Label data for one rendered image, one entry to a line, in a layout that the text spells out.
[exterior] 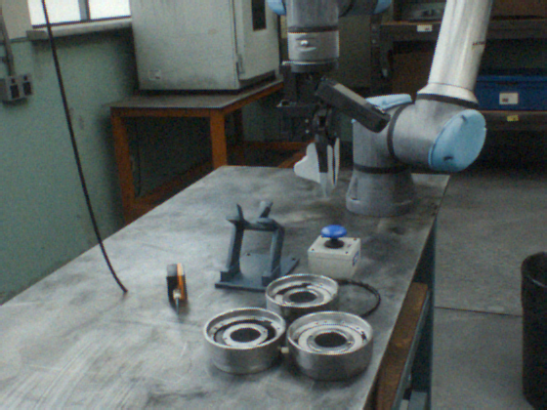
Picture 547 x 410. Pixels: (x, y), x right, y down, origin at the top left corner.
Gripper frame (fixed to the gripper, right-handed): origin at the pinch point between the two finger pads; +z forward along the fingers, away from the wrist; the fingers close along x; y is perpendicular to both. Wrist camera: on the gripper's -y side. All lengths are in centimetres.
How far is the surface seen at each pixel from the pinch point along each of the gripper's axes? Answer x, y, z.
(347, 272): 3.2, -3.2, 12.7
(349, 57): -353, 93, 17
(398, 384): -8.8, -9.0, 40.0
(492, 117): -319, -6, 52
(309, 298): 13.9, -0.4, 12.3
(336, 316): 21.2, -6.7, 10.5
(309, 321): 23.0, -3.5, 10.8
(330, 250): 2.2, -0.2, 9.5
